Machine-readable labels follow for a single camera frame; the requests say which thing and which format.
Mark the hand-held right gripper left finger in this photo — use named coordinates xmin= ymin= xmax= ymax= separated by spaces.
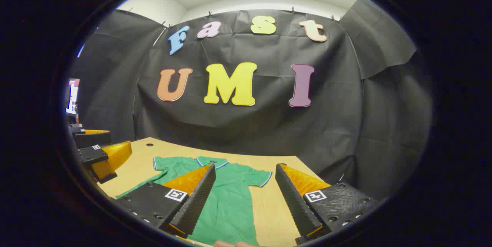
xmin=113 ymin=164 xmax=216 ymax=239

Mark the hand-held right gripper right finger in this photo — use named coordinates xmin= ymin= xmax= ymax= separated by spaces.
xmin=275 ymin=163 xmax=381 ymax=245

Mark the green T-shirt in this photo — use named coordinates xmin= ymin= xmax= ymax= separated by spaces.
xmin=115 ymin=156 xmax=273 ymax=246

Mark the computer monitor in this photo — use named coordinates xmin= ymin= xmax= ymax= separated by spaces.
xmin=66 ymin=78 xmax=80 ymax=115

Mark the black backdrop cloth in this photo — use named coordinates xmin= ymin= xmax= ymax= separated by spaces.
xmin=67 ymin=0 xmax=433 ymax=201

